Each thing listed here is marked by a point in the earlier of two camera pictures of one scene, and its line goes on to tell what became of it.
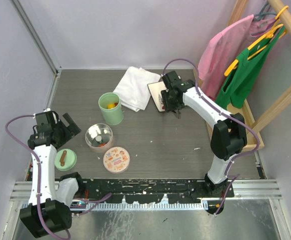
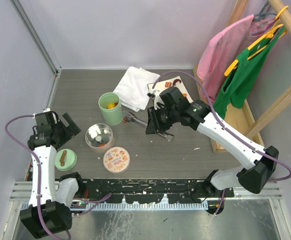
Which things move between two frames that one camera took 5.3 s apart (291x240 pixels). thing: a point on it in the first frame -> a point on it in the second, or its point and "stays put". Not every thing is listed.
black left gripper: [70, 131] stays put
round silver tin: [99, 138] stays put
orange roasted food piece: [102, 144] stays put
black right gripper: [167, 105] -> [154, 126]
